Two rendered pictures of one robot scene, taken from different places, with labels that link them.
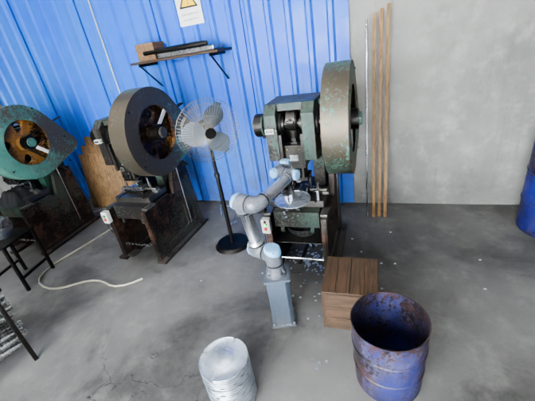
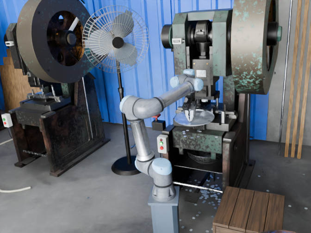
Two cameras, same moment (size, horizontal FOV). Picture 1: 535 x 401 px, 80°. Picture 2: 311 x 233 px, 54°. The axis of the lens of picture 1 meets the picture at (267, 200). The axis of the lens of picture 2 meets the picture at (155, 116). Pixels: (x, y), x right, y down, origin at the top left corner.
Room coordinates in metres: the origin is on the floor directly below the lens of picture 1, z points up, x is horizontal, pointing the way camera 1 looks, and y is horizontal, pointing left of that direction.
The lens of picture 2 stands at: (0.18, -0.11, 1.59)
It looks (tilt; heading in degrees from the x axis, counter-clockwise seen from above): 20 degrees down; 5
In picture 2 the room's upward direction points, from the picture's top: 5 degrees counter-clockwise
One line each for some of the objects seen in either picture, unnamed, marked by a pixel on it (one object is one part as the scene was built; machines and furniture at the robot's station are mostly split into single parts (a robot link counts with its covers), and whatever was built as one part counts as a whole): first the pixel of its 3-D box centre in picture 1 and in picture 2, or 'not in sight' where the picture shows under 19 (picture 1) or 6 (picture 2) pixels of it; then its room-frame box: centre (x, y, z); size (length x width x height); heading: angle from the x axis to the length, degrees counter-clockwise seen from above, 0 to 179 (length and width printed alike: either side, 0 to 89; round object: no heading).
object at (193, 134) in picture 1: (228, 165); (136, 83); (3.31, 0.35, 0.80); 1.24 x 0.65 x 1.59; 158
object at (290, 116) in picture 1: (293, 130); (204, 43); (2.53, -0.30, 1.27); 0.21 x 0.12 x 0.34; 158
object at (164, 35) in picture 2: (264, 126); (174, 38); (2.64, -0.08, 1.31); 0.22 x 0.12 x 0.22; 158
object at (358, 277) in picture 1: (351, 292); (249, 230); (1.79, -0.51, 0.18); 0.40 x 0.38 x 0.35; 160
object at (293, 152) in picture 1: (295, 159); (202, 75); (2.49, -0.29, 1.04); 0.17 x 0.15 x 0.30; 158
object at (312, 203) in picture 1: (301, 196); (205, 118); (2.53, -0.30, 0.68); 0.45 x 0.30 x 0.06; 68
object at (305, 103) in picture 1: (302, 173); (210, 95); (2.66, -0.36, 0.83); 0.79 x 0.43 x 1.34; 158
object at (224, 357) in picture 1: (223, 358); not in sight; (1.28, 0.41, 0.33); 0.29 x 0.29 x 0.01
